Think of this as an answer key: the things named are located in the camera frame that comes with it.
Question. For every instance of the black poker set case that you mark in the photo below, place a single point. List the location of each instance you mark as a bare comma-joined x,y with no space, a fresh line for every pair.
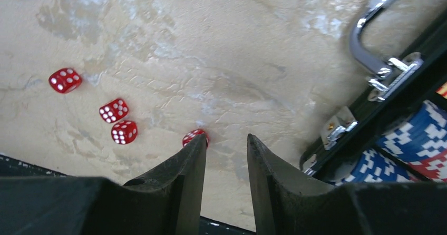
395,93

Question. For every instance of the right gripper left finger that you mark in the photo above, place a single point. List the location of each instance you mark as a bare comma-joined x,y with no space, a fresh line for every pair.
163,200

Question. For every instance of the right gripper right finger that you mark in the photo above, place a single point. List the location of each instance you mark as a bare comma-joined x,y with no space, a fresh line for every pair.
287,201

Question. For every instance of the red die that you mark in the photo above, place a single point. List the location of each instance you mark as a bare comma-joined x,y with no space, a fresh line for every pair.
124,132
192,134
65,80
114,110

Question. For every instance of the blue white poker chip stack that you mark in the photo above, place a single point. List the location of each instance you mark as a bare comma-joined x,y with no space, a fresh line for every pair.
419,143

